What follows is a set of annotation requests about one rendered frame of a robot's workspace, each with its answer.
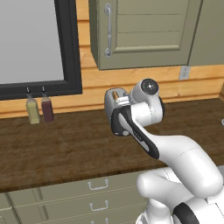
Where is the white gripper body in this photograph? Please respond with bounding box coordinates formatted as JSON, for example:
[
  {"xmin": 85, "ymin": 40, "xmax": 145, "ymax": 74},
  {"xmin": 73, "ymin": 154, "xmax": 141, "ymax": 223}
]
[{"xmin": 115, "ymin": 97, "xmax": 131, "ymax": 107}]

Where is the silver toaster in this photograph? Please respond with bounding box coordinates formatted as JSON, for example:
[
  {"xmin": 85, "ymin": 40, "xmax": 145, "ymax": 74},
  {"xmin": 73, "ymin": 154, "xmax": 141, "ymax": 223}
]
[{"xmin": 103, "ymin": 88, "xmax": 133, "ymax": 137}]

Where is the olive green cupboard door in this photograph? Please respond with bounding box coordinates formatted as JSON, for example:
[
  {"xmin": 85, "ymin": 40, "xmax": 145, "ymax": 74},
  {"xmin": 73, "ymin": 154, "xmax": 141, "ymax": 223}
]
[{"xmin": 88, "ymin": 0, "xmax": 203, "ymax": 71}]

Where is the dark red condiment bottle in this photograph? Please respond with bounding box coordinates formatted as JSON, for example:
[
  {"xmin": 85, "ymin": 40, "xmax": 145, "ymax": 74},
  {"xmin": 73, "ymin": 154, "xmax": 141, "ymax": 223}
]
[{"xmin": 40, "ymin": 86, "xmax": 55, "ymax": 123}]

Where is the yellow condiment bottle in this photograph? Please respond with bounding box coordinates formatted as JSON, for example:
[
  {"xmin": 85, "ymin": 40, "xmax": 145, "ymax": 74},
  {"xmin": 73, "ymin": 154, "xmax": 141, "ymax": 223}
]
[{"xmin": 25, "ymin": 87, "xmax": 41, "ymax": 125}]

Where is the olive green drawer front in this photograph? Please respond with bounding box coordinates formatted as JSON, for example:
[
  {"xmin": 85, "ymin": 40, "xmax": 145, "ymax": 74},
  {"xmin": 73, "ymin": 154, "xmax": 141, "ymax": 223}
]
[
  {"xmin": 12, "ymin": 191, "xmax": 151, "ymax": 218},
  {"xmin": 38, "ymin": 171, "xmax": 147, "ymax": 202},
  {"xmin": 17, "ymin": 210, "xmax": 148, "ymax": 224}
]

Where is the black framed window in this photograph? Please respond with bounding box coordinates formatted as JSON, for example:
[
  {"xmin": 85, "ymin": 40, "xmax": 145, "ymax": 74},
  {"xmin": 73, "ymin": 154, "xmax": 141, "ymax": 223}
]
[{"xmin": 0, "ymin": 0, "xmax": 84, "ymax": 102}]

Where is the plain olive green cupboard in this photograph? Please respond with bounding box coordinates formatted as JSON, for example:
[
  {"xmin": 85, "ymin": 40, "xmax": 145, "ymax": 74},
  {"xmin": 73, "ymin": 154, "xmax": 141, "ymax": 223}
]
[{"xmin": 187, "ymin": 0, "xmax": 224, "ymax": 67}]

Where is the white wall socket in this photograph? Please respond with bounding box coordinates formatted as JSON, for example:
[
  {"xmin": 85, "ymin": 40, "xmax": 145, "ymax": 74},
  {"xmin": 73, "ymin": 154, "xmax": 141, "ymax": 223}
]
[{"xmin": 178, "ymin": 65, "xmax": 192, "ymax": 81}]

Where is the silver cupboard handle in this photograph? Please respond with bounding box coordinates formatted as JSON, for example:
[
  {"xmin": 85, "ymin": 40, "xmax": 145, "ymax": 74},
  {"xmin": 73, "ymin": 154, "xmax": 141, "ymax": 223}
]
[{"xmin": 103, "ymin": 3, "xmax": 114, "ymax": 59}]

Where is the silver drawer handle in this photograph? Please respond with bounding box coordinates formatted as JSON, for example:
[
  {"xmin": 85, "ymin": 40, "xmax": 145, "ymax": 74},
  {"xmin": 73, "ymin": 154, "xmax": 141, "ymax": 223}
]
[
  {"xmin": 87, "ymin": 178, "xmax": 110, "ymax": 192},
  {"xmin": 89, "ymin": 217, "xmax": 109, "ymax": 224},
  {"xmin": 88, "ymin": 199, "xmax": 109, "ymax": 213}
]

